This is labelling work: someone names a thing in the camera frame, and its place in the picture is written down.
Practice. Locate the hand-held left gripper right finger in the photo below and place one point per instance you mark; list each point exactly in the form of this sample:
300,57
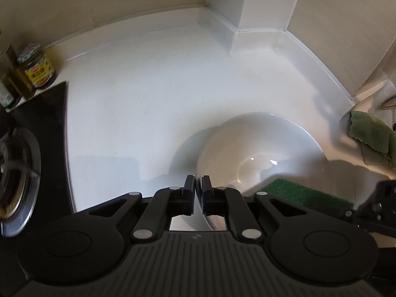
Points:
204,189

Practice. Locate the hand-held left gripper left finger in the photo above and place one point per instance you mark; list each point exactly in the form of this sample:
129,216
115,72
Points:
189,189

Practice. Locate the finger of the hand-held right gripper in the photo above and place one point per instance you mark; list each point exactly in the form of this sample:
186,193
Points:
376,205

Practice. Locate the white ceramic bowl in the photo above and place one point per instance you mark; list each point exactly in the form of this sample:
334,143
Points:
263,148

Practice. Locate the pink sponge with green scourer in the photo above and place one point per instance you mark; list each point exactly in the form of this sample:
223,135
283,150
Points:
303,196

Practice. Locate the green cleaning cloth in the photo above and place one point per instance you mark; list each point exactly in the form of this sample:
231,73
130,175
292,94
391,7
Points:
372,130

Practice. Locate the metal fixture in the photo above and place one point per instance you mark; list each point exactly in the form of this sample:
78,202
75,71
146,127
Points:
389,102

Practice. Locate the metal stove burner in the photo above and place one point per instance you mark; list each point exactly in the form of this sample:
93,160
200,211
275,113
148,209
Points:
18,179

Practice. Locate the glass jar with yellow label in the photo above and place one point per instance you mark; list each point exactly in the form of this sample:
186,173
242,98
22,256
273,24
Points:
35,66

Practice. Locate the small dark bottle white label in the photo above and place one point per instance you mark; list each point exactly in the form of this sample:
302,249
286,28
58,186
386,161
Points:
4,94

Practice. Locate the dark olive oil bottle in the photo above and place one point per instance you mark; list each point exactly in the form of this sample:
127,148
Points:
14,74

